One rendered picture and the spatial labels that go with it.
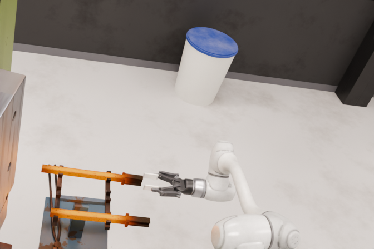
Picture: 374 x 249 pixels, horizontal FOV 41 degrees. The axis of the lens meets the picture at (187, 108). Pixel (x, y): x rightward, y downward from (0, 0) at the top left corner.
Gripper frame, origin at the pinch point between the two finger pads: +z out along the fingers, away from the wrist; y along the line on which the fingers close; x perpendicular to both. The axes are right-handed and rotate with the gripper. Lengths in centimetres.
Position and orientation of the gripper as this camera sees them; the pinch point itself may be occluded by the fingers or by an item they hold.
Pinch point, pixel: (149, 182)
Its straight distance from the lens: 232.1
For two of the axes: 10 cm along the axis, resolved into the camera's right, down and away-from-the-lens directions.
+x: 2.7, -7.8, -5.6
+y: -1.0, -6.1, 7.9
